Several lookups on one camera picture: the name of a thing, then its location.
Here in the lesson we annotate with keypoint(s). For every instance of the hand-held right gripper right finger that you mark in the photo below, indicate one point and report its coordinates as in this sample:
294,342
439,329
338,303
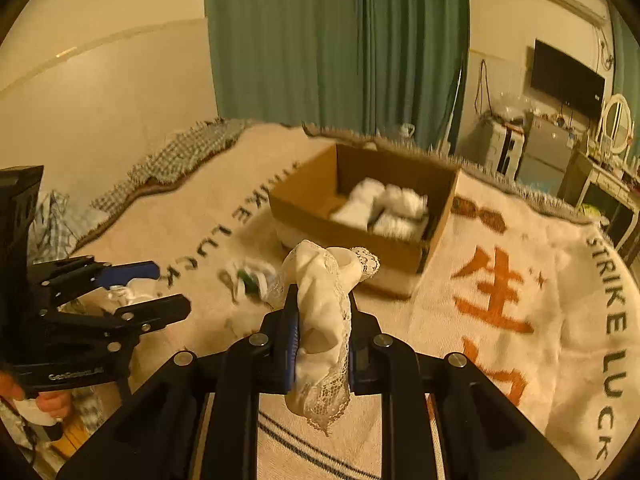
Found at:
356,366

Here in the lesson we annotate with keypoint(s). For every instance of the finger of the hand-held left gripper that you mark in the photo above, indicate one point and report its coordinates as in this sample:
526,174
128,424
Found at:
136,271
155,312

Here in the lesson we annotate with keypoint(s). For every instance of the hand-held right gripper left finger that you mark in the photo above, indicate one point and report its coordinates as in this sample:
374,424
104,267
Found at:
292,355

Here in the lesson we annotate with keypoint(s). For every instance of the white lace cloth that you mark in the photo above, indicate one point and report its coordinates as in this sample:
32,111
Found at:
315,300

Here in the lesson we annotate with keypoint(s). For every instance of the brown cardboard box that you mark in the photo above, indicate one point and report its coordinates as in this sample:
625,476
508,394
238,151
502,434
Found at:
310,195

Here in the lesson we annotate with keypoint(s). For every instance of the person's left hand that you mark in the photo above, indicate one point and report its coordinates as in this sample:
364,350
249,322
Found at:
54,402

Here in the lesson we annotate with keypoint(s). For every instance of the small white cloth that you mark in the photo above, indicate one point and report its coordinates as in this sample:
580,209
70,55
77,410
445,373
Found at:
125,296

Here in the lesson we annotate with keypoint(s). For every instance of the pale plaid cloth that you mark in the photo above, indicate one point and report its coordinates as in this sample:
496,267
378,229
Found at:
57,225

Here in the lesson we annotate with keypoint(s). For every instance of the crumpled white green cloth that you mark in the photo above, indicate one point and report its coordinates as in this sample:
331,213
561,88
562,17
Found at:
250,280

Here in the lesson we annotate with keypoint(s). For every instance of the grey checkered cloth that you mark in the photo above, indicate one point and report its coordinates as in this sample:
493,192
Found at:
170,160

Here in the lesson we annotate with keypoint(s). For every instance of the folded white cloth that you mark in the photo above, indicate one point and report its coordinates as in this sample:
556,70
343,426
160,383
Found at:
404,201
397,225
352,214
366,191

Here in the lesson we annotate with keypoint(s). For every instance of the cream printed blanket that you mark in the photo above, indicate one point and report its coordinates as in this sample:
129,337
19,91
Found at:
500,240

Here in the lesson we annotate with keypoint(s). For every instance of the white cup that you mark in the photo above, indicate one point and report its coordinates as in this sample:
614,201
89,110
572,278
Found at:
407,130

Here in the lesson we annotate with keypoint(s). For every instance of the white appliance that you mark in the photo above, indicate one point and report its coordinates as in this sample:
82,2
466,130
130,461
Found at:
500,145

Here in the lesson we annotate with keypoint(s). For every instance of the grey mini fridge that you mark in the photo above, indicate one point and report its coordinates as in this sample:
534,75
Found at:
545,155

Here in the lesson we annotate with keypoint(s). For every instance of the green curtain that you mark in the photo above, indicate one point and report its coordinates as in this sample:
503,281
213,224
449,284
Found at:
325,45
627,60

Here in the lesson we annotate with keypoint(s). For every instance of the white vanity table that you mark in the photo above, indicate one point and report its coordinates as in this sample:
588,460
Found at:
607,185

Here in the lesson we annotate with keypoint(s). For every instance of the white oval mirror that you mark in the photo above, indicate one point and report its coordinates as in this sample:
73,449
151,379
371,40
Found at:
617,125

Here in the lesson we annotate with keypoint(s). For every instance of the black wall television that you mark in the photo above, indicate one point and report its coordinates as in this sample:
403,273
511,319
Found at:
565,80

